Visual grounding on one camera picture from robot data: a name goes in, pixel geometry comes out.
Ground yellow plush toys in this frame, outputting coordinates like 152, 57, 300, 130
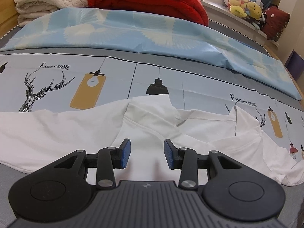
222, 0, 265, 30

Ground light blue patterned pillowcase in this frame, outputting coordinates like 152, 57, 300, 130
3, 8, 301, 99

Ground white t-shirt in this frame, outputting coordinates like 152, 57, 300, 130
1, 95, 303, 186

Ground grey printed bed sheet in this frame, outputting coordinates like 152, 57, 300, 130
0, 20, 304, 228

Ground purple box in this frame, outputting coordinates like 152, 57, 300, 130
285, 50, 304, 81

